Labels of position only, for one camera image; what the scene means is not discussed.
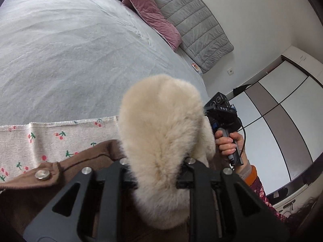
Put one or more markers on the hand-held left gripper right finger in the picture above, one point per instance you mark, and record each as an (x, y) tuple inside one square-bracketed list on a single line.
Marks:
[(194, 174)]

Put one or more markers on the white and grey wardrobe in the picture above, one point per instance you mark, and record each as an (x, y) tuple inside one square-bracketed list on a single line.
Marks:
[(282, 131)]

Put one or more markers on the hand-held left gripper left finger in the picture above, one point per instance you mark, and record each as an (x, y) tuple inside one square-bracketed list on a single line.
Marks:
[(118, 174)]

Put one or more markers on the cherry print blanket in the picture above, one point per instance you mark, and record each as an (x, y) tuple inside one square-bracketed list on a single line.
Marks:
[(50, 143)]

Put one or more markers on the person's right hand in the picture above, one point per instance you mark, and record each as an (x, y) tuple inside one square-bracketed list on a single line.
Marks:
[(225, 143)]

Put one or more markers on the small red white packet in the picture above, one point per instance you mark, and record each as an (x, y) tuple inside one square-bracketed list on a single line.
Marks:
[(196, 68)]

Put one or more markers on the brown coat with fur collar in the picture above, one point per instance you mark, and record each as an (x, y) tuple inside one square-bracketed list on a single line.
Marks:
[(156, 131)]

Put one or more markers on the black item on wardrobe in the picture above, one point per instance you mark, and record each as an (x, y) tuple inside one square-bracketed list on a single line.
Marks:
[(239, 90)]

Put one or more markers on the white wall socket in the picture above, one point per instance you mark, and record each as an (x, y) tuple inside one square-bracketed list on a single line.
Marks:
[(230, 71)]

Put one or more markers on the person's right forearm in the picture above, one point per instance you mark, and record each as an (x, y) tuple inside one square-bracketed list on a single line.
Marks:
[(249, 179)]

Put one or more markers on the person's dark hair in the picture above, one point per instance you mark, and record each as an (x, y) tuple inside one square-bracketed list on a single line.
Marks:
[(305, 211)]

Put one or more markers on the grey quilted headboard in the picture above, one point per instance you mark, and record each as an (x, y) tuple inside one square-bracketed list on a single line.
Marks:
[(191, 22)]

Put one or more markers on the large pink velvet pillow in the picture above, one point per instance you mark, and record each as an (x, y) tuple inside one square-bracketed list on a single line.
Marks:
[(156, 20)]

